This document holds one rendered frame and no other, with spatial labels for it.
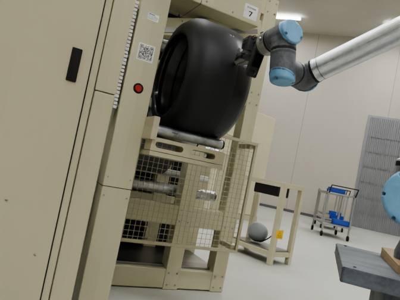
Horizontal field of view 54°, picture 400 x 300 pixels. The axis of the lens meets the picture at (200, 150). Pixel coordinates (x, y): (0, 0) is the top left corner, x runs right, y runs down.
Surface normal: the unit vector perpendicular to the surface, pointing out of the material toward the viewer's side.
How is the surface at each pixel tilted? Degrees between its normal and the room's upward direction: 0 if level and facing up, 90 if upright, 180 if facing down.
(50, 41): 90
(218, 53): 74
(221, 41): 61
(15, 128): 90
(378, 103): 90
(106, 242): 90
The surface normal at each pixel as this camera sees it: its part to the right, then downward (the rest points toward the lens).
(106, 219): 0.43, 0.04
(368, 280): -0.29, -0.11
